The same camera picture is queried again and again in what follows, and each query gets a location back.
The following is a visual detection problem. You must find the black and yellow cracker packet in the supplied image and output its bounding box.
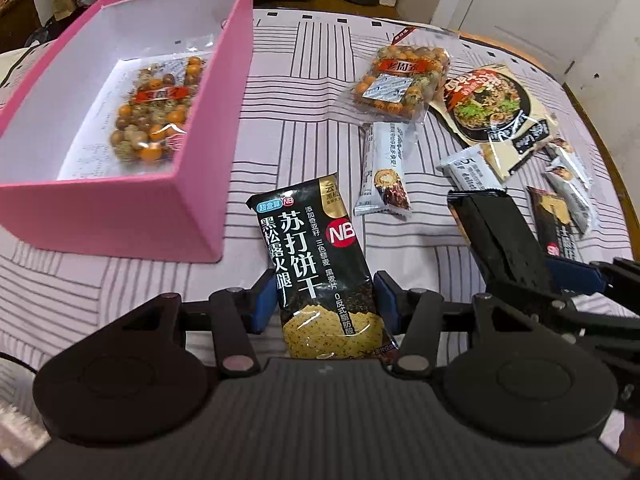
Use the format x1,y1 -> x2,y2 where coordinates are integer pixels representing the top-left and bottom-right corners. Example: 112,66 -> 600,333
246,174 -> 401,361

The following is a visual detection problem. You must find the black and gold snack packet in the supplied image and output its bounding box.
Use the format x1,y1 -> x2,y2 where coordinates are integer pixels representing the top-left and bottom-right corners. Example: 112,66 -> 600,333
526,186 -> 583,263

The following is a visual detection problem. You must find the white panel door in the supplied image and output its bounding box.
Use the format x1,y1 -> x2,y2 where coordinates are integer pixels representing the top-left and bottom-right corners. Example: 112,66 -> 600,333
395,0 -> 640,92

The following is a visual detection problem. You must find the white and brown snack packet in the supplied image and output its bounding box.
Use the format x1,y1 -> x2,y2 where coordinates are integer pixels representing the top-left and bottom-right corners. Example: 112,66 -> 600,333
545,137 -> 581,163
544,159 -> 596,233

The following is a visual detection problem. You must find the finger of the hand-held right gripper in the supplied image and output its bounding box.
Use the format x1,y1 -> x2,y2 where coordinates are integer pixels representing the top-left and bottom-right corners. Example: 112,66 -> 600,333
547,256 -> 640,295
487,272 -> 640,358

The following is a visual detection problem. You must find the pink cardboard box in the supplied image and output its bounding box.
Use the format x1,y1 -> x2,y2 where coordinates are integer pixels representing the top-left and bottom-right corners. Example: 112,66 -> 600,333
0,0 -> 255,264

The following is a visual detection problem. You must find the plain black snack packet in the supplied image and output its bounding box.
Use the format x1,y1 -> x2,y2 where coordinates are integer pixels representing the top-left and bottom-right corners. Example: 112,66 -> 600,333
446,189 -> 561,293

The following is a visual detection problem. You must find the white snack bar packet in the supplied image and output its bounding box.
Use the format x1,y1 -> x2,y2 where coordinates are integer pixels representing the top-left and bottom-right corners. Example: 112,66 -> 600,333
354,121 -> 417,217

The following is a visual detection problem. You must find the wooden cabinet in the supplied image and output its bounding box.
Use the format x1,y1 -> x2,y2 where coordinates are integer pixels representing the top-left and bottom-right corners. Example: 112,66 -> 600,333
0,0 -> 41,54

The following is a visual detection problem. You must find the striped pink cloth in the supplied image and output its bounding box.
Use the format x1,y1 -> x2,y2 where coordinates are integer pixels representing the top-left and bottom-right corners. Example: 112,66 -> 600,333
0,7 -> 633,461

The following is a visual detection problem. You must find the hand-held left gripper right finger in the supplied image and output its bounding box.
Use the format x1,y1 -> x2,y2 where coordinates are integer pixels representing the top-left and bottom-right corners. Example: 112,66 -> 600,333
372,270 -> 541,379

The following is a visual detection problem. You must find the clear bag of coated nuts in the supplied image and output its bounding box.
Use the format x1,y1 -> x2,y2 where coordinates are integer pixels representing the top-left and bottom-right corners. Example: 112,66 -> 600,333
341,19 -> 460,125
109,35 -> 223,165

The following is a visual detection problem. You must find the small white snack packet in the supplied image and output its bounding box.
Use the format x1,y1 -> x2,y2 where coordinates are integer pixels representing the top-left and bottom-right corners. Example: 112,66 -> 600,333
439,144 -> 506,192

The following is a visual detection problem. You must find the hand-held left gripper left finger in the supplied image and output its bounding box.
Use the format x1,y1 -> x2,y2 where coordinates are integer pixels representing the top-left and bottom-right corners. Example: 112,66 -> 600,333
117,267 -> 278,379

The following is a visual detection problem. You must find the beige and black noodle packet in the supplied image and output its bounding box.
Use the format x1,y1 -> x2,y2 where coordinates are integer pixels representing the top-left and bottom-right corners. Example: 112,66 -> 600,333
431,64 -> 558,183

